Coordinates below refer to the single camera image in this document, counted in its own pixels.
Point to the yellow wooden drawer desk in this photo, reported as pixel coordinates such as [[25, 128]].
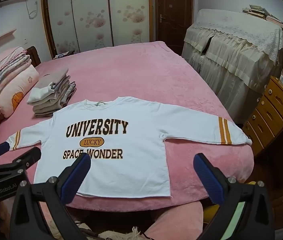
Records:
[[274, 110]]

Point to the light green cloth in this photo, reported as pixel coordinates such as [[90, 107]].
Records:
[[239, 210]]

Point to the floral sliding door wardrobe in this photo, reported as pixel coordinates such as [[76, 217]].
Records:
[[94, 17]]

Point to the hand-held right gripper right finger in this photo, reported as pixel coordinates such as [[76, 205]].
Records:
[[209, 180]]

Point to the white printed sweatshirt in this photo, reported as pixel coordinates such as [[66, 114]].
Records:
[[131, 177]]

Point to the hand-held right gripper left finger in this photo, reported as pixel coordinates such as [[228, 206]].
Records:
[[77, 177]]

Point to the cream fluffy fabric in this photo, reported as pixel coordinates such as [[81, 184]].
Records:
[[121, 235]]

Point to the dark brown wooden door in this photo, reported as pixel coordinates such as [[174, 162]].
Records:
[[174, 12]]

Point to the pink frilled pillow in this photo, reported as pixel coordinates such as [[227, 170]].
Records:
[[4, 60]]

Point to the pink bed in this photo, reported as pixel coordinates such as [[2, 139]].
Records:
[[144, 75]]

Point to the light wooden wall shelf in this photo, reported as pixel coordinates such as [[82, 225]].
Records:
[[2, 38]]

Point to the stack of folded clothes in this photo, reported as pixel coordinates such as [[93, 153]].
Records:
[[54, 97]]

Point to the folded pink patterned quilt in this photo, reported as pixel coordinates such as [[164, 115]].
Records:
[[19, 85]]

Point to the stack of books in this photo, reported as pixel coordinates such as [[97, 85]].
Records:
[[259, 10]]

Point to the cream lace covered piano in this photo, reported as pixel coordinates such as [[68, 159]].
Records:
[[236, 55]]

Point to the dark bedside table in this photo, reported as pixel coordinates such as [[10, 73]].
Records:
[[64, 54]]

